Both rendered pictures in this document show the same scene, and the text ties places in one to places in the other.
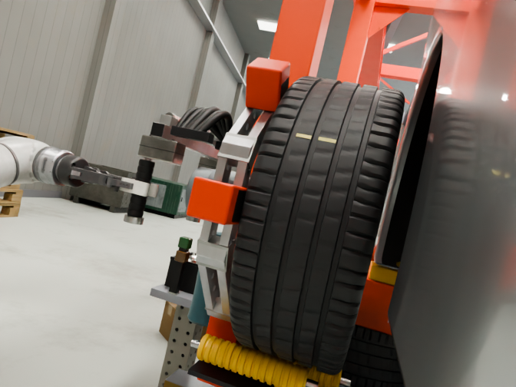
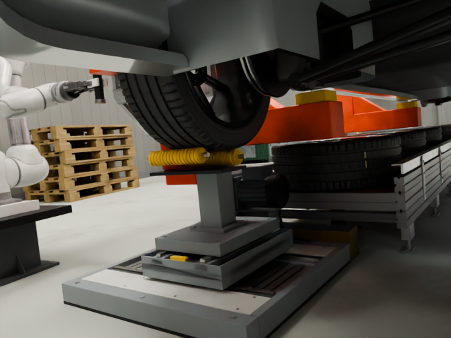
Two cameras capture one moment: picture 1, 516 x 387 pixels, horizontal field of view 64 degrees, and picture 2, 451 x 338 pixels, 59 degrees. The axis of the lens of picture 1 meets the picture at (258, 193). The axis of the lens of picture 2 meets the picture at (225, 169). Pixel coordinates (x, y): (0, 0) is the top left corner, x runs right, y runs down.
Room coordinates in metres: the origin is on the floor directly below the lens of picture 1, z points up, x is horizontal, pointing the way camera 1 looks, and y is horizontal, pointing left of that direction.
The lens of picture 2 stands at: (-0.39, -0.76, 0.55)
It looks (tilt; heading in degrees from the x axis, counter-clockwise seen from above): 4 degrees down; 21
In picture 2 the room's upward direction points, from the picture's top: 5 degrees counter-clockwise
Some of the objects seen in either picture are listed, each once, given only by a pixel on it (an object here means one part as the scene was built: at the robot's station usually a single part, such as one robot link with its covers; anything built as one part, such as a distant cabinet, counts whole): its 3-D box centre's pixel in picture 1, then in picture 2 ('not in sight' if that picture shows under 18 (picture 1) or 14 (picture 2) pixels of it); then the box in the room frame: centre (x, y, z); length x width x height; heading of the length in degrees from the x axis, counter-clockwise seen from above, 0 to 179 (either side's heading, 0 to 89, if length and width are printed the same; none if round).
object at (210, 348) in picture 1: (252, 363); (176, 157); (0.91, -0.07, 0.51); 0.29 x 0.06 x 0.06; 75
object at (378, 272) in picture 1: (389, 274); (316, 98); (1.45, -0.52, 0.71); 0.14 x 0.14 x 0.05; 75
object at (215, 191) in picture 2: not in sight; (217, 202); (1.00, -0.17, 0.32); 0.40 x 0.30 x 0.28; 165
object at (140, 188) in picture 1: (134, 186); (92, 82); (0.92, 0.27, 0.83); 0.07 x 0.01 x 0.03; 75
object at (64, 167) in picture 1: (82, 173); (74, 89); (0.98, 0.42, 0.83); 0.09 x 0.08 x 0.07; 75
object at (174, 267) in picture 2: not in sight; (222, 251); (1.01, -0.17, 0.13); 0.50 x 0.36 x 0.10; 165
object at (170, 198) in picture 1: (159, 194); (253, 147); (8.89, 2.07, 0.33); 1.75 x 1.54 x 0.67; 172
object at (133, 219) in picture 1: (140, 190); (98, 84); (0.94, 0.26, 0.83); 0.04 x 0.04 x 0.16
